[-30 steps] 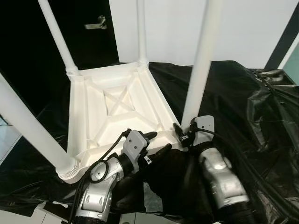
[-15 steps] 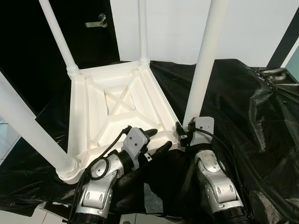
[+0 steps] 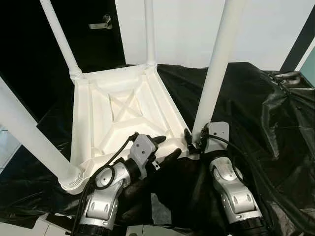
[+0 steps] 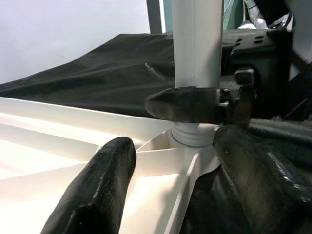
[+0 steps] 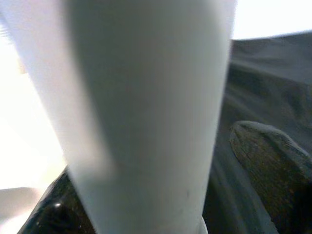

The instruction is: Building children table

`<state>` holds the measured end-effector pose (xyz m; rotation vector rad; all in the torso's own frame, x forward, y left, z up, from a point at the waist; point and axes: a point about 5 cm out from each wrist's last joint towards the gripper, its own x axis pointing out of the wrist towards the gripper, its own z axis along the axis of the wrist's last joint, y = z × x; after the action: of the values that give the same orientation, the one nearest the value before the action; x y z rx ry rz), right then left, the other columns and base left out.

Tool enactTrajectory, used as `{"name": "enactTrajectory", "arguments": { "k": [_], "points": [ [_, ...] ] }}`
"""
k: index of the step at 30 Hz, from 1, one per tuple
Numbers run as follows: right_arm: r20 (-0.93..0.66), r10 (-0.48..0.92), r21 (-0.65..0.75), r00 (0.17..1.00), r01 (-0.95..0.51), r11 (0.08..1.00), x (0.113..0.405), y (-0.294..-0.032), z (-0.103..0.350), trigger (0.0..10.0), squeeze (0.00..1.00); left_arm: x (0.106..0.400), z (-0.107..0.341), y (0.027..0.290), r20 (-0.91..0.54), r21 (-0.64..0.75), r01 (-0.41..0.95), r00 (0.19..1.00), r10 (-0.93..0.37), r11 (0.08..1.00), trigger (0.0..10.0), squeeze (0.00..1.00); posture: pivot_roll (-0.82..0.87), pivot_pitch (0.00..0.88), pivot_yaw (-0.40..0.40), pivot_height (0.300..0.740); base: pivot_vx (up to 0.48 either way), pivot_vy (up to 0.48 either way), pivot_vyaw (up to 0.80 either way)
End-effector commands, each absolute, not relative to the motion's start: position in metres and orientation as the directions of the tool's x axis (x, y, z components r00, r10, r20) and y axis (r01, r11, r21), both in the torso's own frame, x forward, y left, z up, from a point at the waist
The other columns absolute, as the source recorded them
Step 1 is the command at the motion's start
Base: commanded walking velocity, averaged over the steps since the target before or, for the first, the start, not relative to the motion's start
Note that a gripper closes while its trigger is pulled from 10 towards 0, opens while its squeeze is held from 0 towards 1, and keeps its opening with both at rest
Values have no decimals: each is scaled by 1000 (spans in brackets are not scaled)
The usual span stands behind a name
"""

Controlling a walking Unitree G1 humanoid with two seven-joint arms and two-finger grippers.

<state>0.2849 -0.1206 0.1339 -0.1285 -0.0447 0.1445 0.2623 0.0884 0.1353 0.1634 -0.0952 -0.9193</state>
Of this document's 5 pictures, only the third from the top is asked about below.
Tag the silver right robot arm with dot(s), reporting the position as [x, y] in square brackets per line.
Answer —
[236, 196]

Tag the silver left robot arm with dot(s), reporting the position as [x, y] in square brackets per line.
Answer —
[101, 206]

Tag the black plastic cover sheet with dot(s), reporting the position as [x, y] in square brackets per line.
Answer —
[280, 162]

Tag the pale tape patch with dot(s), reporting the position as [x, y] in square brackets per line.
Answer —
[160, 211]

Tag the black window frame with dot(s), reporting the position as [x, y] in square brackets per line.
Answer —
[300, 39]

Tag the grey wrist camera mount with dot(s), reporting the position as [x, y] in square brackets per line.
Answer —
[219, 132]
[142, 147]

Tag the teal glass panel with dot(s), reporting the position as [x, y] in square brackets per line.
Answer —
[309, 69]

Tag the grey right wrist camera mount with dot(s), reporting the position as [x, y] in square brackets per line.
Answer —
[219, 132]

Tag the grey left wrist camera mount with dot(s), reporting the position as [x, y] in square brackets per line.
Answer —
[142, 147]

